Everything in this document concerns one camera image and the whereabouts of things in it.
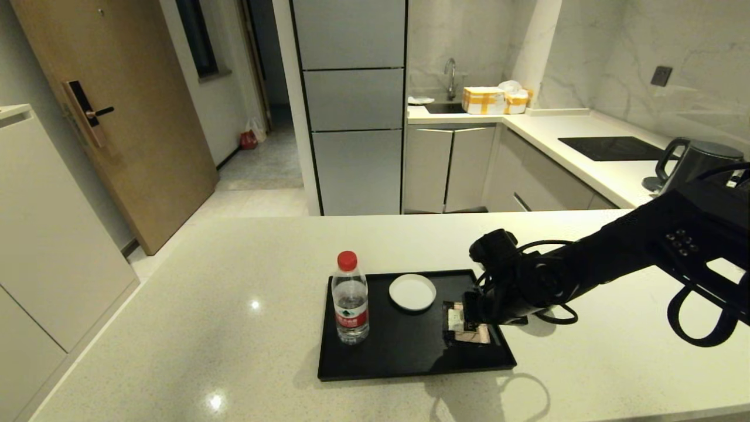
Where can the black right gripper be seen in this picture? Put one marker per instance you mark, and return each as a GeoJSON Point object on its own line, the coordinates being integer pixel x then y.
{"type": "Point", "coordinates": [527, 290]}

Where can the pink tea bag packet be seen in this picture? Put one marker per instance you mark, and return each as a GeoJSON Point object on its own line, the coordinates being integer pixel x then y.
{"type": "Point", "coordinates": [456, 322]}

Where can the round white coaster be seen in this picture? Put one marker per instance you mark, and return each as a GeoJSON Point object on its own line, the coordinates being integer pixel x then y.
{"type": "Point", "coordinates": [412, 292]}

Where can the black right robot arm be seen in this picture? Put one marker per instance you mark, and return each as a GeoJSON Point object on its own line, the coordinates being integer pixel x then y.
{"type": "Point", "coordinates": [662, 240]}

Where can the clear water bottle red label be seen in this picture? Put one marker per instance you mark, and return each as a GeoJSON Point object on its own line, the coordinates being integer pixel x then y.
{"type": "Point", "coordinates": [350, 303]}

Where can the black electric kettle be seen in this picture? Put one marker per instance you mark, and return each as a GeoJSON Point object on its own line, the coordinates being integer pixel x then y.
{"type": "Point", "coordinates": [700, 158]}

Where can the black rectangular serving tray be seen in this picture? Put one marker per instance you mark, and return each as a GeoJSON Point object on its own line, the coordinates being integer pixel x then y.
{"type": "Point", "coordinates": [387, 357]}

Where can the grey sink cabinet door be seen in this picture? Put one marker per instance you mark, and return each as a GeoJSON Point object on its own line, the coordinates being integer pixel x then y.
{"type": "Point", "coordinates": [426, 172]}
{"type": "Point", "coordinates": [471, 169]}

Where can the grey lower kitchen cabinet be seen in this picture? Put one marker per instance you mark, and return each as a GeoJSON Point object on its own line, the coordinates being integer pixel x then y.
{"type": "Point", "coordinates": [545, 183]}

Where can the tall grey refrigerator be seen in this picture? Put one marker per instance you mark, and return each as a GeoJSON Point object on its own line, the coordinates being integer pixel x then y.
{"type": "Point", "coordinates": [354, 170]}

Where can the dark kitchen sink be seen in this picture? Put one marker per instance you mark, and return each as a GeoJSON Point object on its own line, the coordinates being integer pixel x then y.
{"type": "Point", "coordinates": [445, 108]}

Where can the large box yellow tape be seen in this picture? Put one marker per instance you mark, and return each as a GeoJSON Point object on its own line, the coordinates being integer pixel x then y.
{"type": "Point", "coordinates": [483, 101]}

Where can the black induction cooktop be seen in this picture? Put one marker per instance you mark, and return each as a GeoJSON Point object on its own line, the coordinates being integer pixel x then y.
{"type": "Point", "coordinates": [609, 149]}

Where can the small box yellow tape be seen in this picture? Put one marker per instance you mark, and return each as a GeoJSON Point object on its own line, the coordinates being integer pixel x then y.
{"type": "Point", "coordinates": [517, 103]}

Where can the white cloth by sink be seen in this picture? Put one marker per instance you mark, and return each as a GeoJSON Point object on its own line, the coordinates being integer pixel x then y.
{"type": "Point", "coordinates": [419, 101]}

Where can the chrome sink faucet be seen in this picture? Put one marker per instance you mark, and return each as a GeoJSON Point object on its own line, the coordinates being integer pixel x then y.
{"type": "Point", "coordinates": [450, 87]}

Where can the white bag on boxes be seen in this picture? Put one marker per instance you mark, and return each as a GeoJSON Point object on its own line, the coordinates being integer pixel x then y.
{"type": "Point", "coordinates": [510, 87]}

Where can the red bag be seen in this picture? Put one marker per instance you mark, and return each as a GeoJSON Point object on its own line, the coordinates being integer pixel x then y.
{"type": "Point", "coordinates": [248, 141]}

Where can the white plastic bag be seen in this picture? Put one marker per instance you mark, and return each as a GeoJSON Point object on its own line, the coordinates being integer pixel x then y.
{"type": "Point", "coordinates": [258, 129]}

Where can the wooden entrance door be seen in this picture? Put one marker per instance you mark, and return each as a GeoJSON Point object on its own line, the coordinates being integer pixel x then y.
{"type": "Point", "coordinates": [135, 146]}

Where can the dark narrow window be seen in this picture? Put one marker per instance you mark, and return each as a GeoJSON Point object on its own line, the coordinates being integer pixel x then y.
{"type": "Point", "coordinates": [198, 37]}

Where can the white tall cabinet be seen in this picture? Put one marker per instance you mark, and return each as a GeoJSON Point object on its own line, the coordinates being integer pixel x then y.
{"type": "Point", "coordinates": [53, 246]}

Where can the black electronic door lock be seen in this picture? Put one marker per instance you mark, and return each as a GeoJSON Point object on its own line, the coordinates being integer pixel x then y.
{"type": "Point", "coordinates": [82, 111]}

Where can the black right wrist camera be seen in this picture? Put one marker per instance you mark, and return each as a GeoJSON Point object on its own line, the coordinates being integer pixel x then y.
{"type": "Point", "coordinates": [498, 249]}

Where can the dark wall socket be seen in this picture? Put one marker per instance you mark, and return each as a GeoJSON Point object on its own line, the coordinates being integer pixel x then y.
{"type": "Point", "coordinates": [660, 77]}

